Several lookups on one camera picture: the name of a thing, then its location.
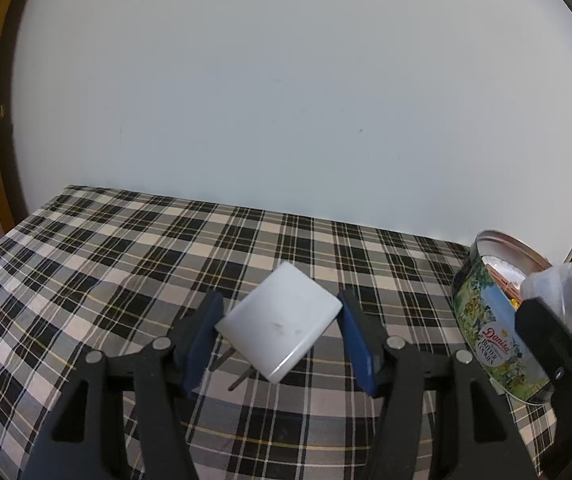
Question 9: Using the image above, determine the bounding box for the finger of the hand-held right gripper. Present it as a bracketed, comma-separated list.
[514, 297, 572, 401]

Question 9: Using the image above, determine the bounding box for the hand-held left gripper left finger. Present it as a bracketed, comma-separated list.
[21, 290, 224, 480]

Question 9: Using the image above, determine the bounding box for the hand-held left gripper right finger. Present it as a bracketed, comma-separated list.
[338, 287, 537, 480]

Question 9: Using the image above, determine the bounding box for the clear plastic container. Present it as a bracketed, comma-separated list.
[520, 262, 572, 342]

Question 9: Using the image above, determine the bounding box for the round metal cookie tin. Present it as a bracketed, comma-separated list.
[450, 230, 563, 406]

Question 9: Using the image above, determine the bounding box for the white charger plug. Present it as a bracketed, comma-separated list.
[208, 262, 344, 394]

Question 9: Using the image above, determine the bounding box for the black and white plaid bedsheet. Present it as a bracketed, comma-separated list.
[0, 185, 572, 480]

